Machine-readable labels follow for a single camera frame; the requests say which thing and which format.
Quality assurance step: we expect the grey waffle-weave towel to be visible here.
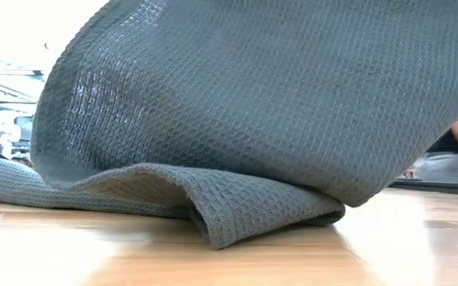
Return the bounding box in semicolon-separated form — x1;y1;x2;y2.
0;0;458;251

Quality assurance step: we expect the black metal table frame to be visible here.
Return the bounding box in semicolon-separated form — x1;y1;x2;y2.
389;178;458;197

